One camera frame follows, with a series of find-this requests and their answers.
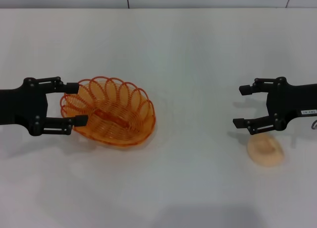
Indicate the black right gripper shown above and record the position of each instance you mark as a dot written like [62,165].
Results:
[292,99]

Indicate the pale beige bread bun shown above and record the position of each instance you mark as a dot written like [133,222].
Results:
[266,155]

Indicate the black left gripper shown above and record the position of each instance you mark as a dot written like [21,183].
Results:
[22,106]

